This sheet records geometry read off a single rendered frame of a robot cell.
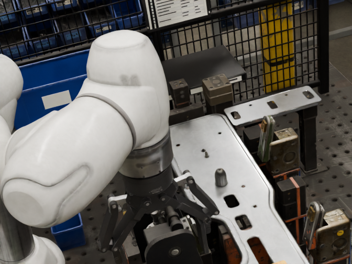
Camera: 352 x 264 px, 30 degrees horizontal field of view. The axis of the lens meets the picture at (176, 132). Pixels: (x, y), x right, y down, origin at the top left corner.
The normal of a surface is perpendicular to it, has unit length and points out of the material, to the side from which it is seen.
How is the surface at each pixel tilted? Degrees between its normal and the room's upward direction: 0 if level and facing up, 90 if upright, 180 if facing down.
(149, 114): 88
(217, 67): 0
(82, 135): 36
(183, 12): 90
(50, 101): 90
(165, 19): 90
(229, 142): 0
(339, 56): 0
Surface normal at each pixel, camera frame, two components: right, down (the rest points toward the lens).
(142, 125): 0.86, 0.25
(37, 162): -0.04, -0.47
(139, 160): 0.04, 0.58
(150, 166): 0.30, 0.52
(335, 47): -0.14, -0.80
